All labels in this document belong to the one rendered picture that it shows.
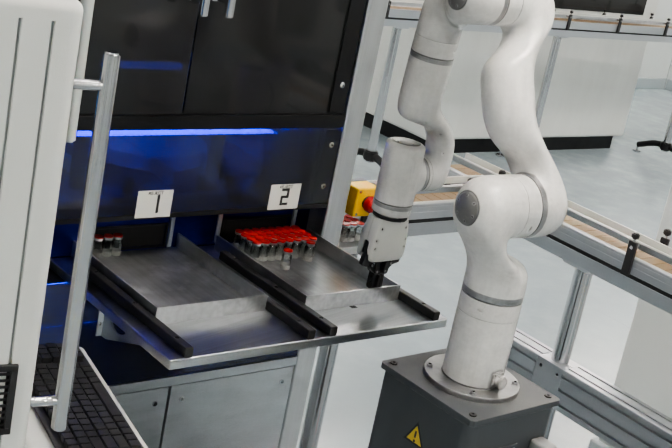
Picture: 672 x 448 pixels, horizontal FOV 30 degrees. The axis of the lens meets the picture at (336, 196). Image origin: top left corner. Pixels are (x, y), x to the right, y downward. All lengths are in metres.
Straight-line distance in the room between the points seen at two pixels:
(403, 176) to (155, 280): 0.55
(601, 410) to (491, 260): 1.17
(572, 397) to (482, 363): 1.10
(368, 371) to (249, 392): 1.54
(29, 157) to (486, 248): 0.90
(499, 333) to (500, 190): 0.29
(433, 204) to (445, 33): 0.90
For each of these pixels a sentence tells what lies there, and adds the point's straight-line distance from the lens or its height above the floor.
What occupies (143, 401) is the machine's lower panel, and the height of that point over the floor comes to 0.55.
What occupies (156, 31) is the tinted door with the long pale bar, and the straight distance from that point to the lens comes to 2.51.
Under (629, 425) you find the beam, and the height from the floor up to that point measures 0.51.
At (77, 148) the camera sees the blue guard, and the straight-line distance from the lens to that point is 2.49.
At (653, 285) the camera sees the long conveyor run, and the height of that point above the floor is 0.89.
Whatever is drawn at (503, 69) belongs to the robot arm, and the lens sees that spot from 2.35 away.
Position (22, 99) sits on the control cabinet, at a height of 1.41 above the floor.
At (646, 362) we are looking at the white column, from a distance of 4.05.
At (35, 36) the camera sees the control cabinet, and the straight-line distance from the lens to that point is 1.74.
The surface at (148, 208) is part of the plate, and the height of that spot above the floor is 1.01.
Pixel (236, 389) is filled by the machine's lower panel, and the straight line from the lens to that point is 2.98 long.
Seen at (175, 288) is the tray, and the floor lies 0.88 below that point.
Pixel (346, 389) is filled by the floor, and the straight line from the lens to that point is 4.34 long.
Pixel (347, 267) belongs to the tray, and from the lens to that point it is 2.86.
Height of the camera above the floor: 1.86
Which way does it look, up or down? 17 degrees down
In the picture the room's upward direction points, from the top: 12 degrees clockwise
